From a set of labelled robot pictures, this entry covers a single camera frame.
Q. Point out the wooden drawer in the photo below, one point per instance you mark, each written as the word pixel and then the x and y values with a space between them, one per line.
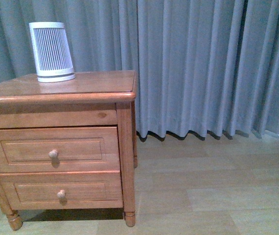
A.
pixel 79 149
pixel 84 190

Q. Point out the wooden nightstand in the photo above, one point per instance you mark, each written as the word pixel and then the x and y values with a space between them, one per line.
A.
pixel 91 99

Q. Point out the grey pleated curtain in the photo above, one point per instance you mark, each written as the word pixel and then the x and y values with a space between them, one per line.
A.
pixel 203 65

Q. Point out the upper round wooden knob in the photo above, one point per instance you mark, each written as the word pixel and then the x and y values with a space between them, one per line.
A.
pixel 53 154

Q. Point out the round wooden knob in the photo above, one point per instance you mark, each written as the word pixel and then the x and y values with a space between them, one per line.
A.
pixel 61 194
pixel 53 154

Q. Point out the white ribbed air purifier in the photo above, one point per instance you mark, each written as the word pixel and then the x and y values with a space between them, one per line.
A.
pixel 51 52

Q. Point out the lower round wooden knob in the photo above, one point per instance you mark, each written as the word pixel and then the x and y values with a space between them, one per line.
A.
pixel 61 194

